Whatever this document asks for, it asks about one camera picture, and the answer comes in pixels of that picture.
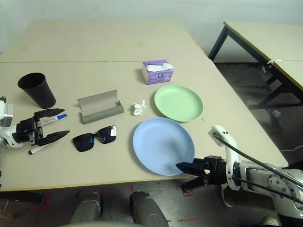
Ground white marker black tip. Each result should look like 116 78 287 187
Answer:
28 144 52 156

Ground beige side table black legs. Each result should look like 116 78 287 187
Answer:
208 20 303 111

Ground grey robot leg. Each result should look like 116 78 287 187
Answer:
71 189 104 224
129 191 169 227

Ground black plastic cup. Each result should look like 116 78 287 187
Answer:
17 72 57 109

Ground black table leg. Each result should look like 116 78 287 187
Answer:
0 190 47 206
182 186 196 197

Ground white tissue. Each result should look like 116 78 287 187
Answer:
130 100 147 116

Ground grey robot left leg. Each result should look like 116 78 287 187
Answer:
71 189 104 224

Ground white marker blue cap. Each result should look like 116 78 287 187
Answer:
39 113 68 126

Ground black sunglasses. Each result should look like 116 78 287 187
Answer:
72 125 117 153

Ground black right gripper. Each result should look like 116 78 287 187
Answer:
175 155 229 191

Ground blue plate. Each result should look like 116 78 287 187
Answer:
132 117 196 176

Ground white strap on side table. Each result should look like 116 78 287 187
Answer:
261 59 284 73

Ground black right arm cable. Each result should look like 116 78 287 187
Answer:
214 133 303 204

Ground grey robot right leg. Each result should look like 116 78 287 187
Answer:
129 191 169 227

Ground grey glasses case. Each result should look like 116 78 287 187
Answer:
77 89 125 125

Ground green plate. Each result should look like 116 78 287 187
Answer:
154 84 204 123

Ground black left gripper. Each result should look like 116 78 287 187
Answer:
11 108 71 147

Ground purple tissue box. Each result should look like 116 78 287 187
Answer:
142 59 175 85

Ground white perforated clog shoe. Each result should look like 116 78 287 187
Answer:
260 216 280 227

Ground pale robot torso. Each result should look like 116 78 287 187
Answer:
59 220 140 227

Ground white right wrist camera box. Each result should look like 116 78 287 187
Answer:
207 125 242 191

